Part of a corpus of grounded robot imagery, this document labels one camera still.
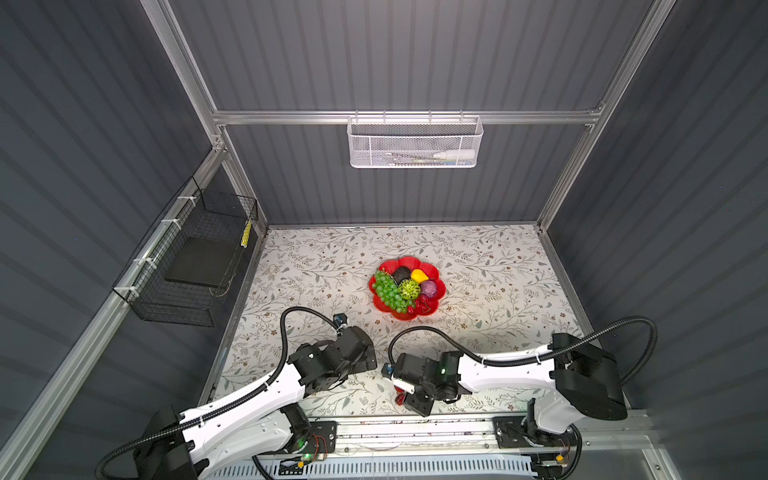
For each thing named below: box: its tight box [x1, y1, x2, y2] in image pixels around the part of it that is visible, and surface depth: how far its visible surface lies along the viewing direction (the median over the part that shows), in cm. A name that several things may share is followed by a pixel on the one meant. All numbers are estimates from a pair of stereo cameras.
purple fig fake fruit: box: [420, 280, 437, 298], surface depth 98 cm
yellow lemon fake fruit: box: [411, 268, 429, 283], surface depth 103 cm
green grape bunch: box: [372, 271, 416, 313], surface depth 96 cm
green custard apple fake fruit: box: [398, 279, 421, 300], surface depth 96 cm
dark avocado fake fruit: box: [394, 266, 411, 285], surface depth 103 cm
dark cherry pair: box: [415, 294, 431, 314], surface depth 96 cm
